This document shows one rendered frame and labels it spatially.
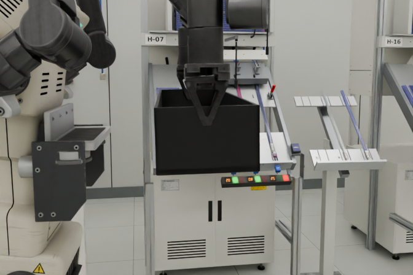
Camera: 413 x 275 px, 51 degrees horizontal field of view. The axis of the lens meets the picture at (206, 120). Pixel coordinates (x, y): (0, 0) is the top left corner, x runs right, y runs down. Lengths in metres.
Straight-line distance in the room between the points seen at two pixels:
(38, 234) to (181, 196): 1.54
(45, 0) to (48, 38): 0.07
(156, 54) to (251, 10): 2.01
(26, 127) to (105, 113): 3.06
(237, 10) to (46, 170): 0.49
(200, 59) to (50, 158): 0.38
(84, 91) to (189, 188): 1.86
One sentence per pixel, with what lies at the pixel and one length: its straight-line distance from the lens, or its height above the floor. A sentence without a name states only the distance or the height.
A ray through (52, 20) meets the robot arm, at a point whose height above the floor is 1.26.
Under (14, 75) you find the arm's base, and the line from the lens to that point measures 0.78.
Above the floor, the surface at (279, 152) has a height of 0.76.
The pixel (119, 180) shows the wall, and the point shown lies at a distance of 4.11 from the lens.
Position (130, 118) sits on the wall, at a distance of 4.00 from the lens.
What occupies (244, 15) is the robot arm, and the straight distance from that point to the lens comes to 0.67.
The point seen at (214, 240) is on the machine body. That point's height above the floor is 0.22.
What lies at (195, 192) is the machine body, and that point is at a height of 0.50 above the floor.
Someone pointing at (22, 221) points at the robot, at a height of 0.88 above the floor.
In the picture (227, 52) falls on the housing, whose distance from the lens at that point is 2.54.
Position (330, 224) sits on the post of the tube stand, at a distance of 2.49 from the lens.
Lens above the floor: 1.19
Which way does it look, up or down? 7 degrees down
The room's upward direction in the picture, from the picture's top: straight up
